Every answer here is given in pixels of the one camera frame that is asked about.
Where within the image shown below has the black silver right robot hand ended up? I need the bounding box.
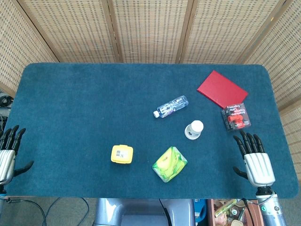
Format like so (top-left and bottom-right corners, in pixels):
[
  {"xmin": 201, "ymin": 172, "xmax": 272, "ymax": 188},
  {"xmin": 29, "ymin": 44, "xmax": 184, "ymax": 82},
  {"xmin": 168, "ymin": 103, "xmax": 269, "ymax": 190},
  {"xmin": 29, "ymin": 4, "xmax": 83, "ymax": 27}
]
[{"xmin": 232, "ymin": 130, "xmax": 276, "ymax": 188}]

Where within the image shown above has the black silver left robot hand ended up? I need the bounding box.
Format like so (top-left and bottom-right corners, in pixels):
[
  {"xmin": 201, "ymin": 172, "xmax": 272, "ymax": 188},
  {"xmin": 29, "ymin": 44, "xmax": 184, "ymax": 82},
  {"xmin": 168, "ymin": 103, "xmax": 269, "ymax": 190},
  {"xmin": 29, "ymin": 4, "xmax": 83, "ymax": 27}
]
[{"xmin": 0, "ymin": 125, "xmax": 34, "ymax": 186}]

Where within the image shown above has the white paper cup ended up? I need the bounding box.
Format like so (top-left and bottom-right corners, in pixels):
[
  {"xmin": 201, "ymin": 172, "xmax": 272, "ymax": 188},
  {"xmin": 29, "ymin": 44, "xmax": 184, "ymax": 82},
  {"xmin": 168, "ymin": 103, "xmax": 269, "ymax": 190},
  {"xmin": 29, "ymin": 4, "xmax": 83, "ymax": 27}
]
[{"xmin": 184, "ymin": 120, "xmax": 204, "ymax": 140}]

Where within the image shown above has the black red coffee capsule box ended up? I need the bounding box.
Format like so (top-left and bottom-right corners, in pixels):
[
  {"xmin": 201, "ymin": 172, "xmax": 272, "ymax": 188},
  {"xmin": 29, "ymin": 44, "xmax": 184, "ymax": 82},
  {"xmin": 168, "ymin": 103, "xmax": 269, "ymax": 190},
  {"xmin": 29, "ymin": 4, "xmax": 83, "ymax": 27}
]
[{"xmin": 220, "ymin": 102, "xmax": 252, "ymax": 132}]

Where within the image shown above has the wooden crate of props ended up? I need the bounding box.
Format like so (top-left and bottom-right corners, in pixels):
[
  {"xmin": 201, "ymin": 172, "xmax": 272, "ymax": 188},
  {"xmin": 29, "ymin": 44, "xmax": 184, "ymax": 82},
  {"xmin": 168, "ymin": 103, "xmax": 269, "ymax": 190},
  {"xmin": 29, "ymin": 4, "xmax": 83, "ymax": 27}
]
[{"xmin": 208, "ymin": 199, "xmax": 265, "ymax": 226}]

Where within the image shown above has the blue plastic object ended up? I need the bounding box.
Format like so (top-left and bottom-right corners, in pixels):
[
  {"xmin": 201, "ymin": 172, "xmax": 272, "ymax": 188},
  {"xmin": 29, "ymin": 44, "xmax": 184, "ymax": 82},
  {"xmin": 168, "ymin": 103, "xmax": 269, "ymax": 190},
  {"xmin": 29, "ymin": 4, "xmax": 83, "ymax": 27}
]
[{"xmin": 194, "ymin": 199, "xmax": 208, "ymax": 222}]

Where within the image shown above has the flat red box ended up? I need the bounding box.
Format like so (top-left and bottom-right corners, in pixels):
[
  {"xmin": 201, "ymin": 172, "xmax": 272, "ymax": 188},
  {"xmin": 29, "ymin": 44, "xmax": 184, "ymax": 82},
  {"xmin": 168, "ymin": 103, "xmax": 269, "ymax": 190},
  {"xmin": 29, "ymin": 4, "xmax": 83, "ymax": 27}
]
[{"xmin": 197, "ymin": 70, "xmax": 249, "ymax": 109}]

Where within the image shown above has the green yellow tissue pack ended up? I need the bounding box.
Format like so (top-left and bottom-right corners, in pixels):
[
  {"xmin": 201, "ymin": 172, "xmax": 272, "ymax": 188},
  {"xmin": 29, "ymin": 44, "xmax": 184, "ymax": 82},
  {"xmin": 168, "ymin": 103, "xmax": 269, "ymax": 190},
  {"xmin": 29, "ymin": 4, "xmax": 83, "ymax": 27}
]
[{"xmin": 152, "ymin": 146, "xmax": 188, "ymax": 183}]

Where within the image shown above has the dark teal table mat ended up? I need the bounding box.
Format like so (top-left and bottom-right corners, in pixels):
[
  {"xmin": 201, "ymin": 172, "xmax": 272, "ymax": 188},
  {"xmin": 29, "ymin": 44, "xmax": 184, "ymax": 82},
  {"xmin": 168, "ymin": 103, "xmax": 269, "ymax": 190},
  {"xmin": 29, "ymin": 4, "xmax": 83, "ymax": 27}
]
[{"xmin": 4, "ymin": 63, "xmax": 297, "ymax": 200}]

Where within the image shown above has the clear plastic water bottle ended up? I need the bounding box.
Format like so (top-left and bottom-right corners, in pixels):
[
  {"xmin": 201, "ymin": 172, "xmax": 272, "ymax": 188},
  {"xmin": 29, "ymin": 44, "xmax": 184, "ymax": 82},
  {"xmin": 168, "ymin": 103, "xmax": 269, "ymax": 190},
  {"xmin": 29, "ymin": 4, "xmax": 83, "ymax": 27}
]
[{"xmin": 153, "ymin": 95, "xmax": 190, "ymax": 118}]

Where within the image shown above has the yellow lidded green tub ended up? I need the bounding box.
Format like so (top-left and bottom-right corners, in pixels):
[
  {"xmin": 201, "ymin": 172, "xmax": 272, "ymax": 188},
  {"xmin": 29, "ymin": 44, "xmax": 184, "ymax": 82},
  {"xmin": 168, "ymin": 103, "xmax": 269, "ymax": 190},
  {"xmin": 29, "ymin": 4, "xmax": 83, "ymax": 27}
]
[{"xmin": 111, "ymin": 145, "xmax": 134, "ymax": 165}]

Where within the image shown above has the grey robot torso base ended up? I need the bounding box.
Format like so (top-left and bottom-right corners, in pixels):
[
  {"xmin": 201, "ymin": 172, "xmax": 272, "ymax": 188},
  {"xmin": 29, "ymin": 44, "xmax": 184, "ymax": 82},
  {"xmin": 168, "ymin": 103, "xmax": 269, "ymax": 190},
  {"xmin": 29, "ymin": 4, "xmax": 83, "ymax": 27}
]
[{"xmin": 94, "ymin": 198, "xmax": 196, "ymax": 226}]

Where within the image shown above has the woven rattan folding screen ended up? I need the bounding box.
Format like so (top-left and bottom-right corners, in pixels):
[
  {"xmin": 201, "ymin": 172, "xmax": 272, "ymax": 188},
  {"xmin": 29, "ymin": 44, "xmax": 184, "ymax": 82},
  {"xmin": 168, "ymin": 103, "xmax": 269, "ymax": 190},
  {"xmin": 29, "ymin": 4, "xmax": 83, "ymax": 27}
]
[{"xmin": 0, "ymin": 0, "xmax": 301, "ymax": 179}]

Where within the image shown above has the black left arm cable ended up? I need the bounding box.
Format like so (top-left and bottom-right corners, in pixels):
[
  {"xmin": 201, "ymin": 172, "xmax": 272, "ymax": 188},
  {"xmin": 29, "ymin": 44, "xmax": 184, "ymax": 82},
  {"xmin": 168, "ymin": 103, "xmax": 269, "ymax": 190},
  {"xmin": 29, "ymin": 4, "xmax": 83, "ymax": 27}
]
[{"xmin": 4, "ymin": 198, "xmax": 48, "ymax": 226}]

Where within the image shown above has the bundle of black floor cables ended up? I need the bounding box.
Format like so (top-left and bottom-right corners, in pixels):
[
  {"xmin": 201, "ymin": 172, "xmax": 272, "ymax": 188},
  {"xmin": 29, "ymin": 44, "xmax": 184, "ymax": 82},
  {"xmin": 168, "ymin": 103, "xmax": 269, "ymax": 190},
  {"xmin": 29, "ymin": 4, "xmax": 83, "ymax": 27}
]
[{"xmin": 0, "ymin": 90, "xmax": 14, "ymax": 134}]

